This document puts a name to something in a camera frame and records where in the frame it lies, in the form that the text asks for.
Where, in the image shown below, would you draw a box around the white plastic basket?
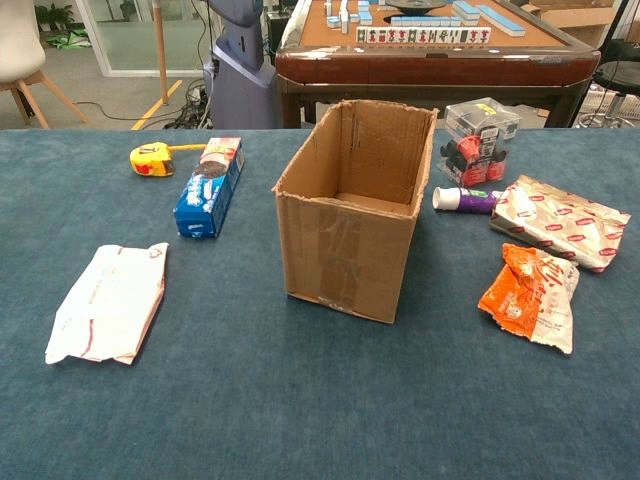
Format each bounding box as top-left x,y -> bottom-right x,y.
575,82 -> 640,129

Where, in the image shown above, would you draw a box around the white snack bag red logos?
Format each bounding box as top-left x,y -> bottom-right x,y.
488,174 -> 633,274

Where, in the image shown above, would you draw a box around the long blue mahjong tile row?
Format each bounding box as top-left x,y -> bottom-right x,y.
476,4 -> 528,38

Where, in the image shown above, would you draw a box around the purple toothpaste tube white cap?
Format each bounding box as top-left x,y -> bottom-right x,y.
432,186 -> 504,216

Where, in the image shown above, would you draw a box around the open brown cardboard box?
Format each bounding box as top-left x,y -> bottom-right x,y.
271,98 -> 440,325

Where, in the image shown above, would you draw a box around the dark wood mahjong table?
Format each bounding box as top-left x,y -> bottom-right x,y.
274,0 -> 602,130

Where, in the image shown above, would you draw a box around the green potted plant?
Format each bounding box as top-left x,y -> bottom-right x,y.
34,3 -> 76,32

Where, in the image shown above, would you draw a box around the white chair wooden legs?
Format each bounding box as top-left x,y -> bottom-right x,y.
0,0 -> 92,131

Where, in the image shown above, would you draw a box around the scattered blue mahjong tile cluster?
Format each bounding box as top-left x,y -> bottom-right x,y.
323,0 -> 374,36

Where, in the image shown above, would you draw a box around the face-up mahjong tile row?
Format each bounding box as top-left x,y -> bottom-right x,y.
355,26 -> 493,45

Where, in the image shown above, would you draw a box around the short blue mahjong tile row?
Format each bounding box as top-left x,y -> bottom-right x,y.
390,15 -> 464,28

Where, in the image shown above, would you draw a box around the green cloth on floor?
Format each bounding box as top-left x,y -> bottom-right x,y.
47,28 -> 94,51

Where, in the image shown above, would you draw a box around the black floor cables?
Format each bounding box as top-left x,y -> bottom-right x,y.
74,74 -> 214,131

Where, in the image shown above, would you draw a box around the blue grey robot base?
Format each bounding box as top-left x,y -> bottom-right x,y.
202,0 -> 278,131

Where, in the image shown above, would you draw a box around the yellow tape measure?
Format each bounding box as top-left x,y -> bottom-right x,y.
129,141 -> 208,178

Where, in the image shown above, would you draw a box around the black round stool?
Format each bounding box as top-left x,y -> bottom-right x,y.
581,38 -> 640,129

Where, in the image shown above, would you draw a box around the orange and white snack bag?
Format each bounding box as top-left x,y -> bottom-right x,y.
477,242 -> 581,356

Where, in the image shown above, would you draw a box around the stacked blue mahjong tile block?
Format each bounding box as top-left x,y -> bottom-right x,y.
451,0 -> 483,22

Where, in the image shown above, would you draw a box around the white wet wipes pack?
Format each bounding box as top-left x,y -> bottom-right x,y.
44,242 -> 170,366

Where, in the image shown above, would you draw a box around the clear plastic box with clips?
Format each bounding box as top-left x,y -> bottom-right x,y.
436,96 -> 522,189

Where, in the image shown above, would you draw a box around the blue cookie package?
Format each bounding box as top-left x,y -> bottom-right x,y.
173,137 -> 246,239

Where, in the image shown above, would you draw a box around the light wooden pole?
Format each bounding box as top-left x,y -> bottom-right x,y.
151,0 -> 170,106

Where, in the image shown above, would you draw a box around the blue velvet table cloth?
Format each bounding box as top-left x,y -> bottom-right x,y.
0,128 -> 640,480

